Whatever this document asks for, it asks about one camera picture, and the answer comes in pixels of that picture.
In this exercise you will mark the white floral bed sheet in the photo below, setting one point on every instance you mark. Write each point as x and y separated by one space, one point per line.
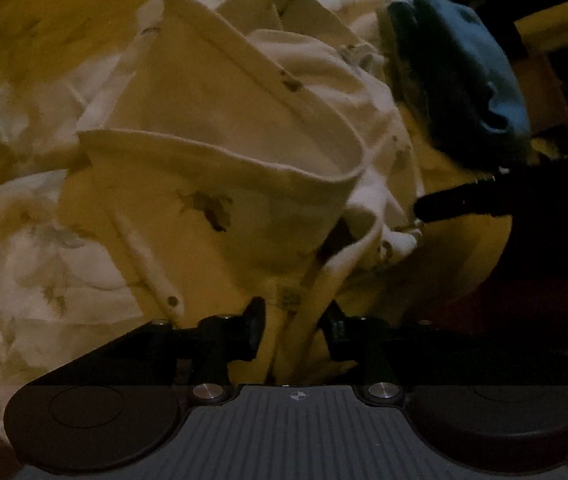
67 284

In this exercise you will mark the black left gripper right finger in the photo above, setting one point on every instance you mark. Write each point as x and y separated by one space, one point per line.
481 402

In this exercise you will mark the white floral small garment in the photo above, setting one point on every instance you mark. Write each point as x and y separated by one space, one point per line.
254 149

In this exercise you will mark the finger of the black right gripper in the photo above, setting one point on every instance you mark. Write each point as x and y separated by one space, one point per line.
490 196

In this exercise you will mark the blue folded cloth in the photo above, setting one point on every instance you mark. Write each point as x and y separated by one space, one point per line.
459 79

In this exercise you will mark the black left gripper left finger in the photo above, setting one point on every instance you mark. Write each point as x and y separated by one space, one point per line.
121 402

